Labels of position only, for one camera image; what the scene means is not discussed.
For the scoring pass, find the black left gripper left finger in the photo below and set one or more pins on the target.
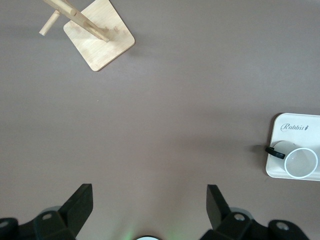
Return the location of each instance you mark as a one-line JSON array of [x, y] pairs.
[[77, 207]]

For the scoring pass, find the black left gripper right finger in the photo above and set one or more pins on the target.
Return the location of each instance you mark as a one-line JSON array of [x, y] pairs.
[[217, 207]]

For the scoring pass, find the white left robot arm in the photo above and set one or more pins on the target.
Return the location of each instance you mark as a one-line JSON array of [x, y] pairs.
[[149, 238]]

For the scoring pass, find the cream tray with rabbit print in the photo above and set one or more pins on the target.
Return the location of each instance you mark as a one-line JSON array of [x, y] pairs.
[[282, 122]]

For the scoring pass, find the wooden mug stand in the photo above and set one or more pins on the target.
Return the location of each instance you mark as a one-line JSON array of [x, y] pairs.
[[100, 45]]

